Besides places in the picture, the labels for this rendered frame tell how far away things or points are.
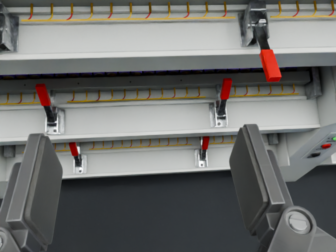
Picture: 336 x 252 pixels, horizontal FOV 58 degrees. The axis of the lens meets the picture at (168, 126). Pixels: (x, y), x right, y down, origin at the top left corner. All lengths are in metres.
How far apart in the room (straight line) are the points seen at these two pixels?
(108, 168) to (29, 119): 0.22
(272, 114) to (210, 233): 0.37
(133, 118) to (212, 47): 0.21
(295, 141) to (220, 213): 0.27
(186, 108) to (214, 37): 0.19
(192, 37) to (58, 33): 0.14
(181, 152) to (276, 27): 0.39
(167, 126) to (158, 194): 0.33
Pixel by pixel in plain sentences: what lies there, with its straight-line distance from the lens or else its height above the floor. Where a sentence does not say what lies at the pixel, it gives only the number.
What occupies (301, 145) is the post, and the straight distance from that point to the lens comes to 0.65.
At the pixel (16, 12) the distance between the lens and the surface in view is 0.38.
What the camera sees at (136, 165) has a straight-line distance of 0.68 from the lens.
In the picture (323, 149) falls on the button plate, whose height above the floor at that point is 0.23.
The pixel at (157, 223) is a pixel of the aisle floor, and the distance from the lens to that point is 0.78.
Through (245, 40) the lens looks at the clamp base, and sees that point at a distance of 0.35.
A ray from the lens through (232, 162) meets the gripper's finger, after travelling 0.16.
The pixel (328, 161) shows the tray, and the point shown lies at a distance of 0.75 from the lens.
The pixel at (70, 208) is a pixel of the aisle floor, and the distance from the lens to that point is 0.82.
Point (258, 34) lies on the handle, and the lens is 0.34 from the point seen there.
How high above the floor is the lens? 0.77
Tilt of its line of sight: 62 degrees down
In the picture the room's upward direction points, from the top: 6 degrees clockwise
